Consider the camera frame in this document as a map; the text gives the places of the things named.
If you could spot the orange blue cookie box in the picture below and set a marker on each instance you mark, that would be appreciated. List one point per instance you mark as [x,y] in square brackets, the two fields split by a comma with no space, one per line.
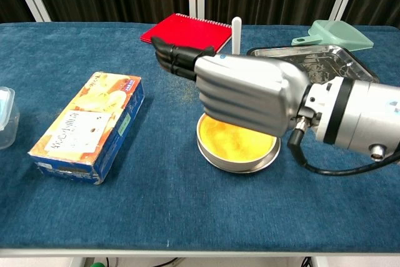
[84,126]

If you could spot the blue felt table mat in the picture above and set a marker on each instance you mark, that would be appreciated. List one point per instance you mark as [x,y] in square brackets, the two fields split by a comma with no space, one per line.
[156,201]

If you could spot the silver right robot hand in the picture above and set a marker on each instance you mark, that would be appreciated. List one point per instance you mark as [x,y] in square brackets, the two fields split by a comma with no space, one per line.
[250,92]

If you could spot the clear plastic lidded container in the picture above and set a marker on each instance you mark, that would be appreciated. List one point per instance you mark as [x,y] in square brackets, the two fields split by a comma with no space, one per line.
[7,129]

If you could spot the green plastic scoop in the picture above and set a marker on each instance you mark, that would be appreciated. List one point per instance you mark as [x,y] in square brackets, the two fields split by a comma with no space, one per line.
[343,37]

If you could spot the round metal bowl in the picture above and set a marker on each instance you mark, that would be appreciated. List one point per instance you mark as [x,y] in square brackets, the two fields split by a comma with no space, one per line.
[237,164]

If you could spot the rectangular metal tray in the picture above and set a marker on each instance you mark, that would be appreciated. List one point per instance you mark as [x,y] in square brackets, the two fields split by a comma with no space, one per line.
[328,60]

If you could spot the red spiral notebook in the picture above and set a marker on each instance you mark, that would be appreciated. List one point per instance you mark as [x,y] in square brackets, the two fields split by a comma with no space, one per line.
[187,31]

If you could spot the white plastic spoon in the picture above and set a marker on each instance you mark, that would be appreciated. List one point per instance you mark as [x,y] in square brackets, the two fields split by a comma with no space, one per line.
[236,35]

